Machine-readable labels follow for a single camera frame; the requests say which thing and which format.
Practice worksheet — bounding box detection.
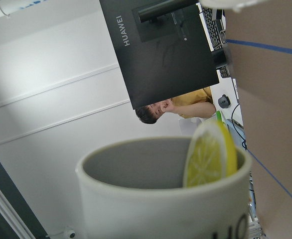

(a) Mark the white ceramic mug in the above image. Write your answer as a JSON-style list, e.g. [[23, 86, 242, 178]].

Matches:
[[76, 137, 252, 239]]

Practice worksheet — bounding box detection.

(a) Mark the black computer mouse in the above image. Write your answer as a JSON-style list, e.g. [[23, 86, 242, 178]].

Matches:
[[218, 94, 231, 109]]

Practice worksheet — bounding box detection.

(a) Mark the yellow lemon slice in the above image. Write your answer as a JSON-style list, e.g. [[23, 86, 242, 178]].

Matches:
[[182, 120, 238, 188]]

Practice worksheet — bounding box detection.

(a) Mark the black keyboard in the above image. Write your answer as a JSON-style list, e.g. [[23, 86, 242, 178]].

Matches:
[[199, 5, 230, 78]]

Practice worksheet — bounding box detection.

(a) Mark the person in yellow shirt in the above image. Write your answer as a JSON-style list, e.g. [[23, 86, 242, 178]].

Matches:
[[135, 87, 216, 124]]

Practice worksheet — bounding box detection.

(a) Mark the black Huawei monitor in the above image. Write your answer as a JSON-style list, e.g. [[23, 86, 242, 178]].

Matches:
[[100, 0, 219, 109]]

